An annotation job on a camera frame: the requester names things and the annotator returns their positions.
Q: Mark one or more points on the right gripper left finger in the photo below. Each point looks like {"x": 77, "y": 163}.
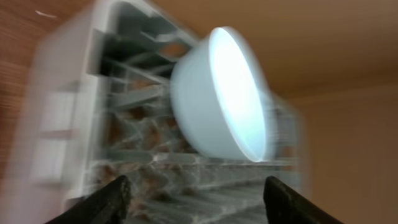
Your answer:
{"x": 109, "y": 204}

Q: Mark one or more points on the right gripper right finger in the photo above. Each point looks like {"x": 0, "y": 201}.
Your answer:
{"x": 286, "y": 206}

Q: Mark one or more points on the light blue bowl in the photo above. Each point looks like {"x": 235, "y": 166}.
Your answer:
{"x": 221, "y": 101}

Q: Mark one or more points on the grey dishwasher rack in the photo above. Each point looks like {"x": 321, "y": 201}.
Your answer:
{"x": 98, "y": 106}

